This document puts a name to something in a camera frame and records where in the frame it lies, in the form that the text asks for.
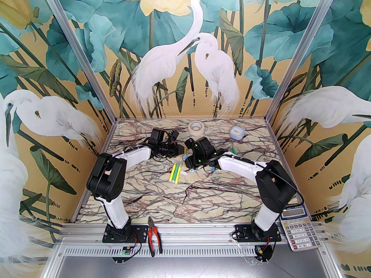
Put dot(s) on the yellow marker pen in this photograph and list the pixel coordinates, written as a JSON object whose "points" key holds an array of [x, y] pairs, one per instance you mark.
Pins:
{"points": [[179, 171], [172, 175]]}

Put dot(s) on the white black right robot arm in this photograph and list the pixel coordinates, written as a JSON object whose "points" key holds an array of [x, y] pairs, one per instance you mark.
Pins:
{"points": [[269, 213]]}

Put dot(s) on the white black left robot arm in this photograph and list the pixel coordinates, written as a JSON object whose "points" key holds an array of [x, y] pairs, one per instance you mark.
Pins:
{"points": [[116, 210]]}

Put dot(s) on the light green marker pen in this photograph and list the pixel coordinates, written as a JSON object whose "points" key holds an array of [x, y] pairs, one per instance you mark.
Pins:
{"points": [[176, 175]]}

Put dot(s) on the white masking tape roll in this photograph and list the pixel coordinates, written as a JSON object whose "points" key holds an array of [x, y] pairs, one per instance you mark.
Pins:
{"points": [[196, 132]]}

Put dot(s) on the small clear plastic container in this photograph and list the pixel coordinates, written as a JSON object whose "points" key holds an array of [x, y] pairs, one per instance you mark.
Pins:
{"points": [[237, 132]]}

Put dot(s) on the small green circuit board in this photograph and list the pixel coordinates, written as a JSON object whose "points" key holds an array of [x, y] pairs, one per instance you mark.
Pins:
{"points": [[126, 251]]}

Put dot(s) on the perforated metal panel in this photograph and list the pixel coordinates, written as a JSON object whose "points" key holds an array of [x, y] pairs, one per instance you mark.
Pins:
{"points": [[188, 268]]}

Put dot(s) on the grey desk calculator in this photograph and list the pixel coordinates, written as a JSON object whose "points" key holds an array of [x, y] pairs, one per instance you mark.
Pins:
{"points": [[300, 233]]}

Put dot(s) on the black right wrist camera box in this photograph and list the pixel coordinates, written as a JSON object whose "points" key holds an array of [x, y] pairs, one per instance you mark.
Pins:
{"points": [[189, 143]]}

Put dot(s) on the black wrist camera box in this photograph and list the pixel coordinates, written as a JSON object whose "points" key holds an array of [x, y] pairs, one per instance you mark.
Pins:
{"points": [[189, 143], [158, 135]]}

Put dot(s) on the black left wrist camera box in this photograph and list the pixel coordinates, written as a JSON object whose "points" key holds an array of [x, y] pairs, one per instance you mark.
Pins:
{"points": [[158, 135]]}

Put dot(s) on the aluminium front rail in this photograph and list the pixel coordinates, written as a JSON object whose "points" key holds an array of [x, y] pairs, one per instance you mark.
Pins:
{"points": [[188, 232]]}

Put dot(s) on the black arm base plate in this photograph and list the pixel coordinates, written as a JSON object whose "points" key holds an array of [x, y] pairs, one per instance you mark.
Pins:
{"points": [[240, 233], [139, 232]]}

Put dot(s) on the aluminium frame post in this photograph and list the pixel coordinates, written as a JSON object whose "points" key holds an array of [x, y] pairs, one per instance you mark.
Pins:
{"points": [[297, 59], [84, 59]]}

